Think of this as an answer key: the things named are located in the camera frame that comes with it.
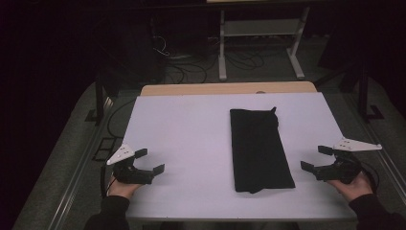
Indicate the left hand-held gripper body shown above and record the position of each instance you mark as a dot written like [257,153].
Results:
[132,175]

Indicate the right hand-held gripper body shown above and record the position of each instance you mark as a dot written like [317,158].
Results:
[343,171]

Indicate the black tank top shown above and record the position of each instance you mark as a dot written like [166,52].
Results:
[258,150]

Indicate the person's left hand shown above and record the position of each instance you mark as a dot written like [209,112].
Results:
[120,190]

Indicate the person's right hand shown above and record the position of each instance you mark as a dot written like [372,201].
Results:
[356,190]

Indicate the white table cover board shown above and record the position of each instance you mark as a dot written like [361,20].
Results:
[185,134]

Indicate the black metal stand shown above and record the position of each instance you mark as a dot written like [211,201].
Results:
[99,96]
[363,96]

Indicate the light wooden table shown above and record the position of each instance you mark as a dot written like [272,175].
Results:
[178,89]

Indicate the black floor socket frame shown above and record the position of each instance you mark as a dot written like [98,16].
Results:
[104,149]

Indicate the metal floor rail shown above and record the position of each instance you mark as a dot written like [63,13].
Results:
[394,174]
[72,195]

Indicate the white metal frame desk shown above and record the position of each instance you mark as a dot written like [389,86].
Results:
[222,48]

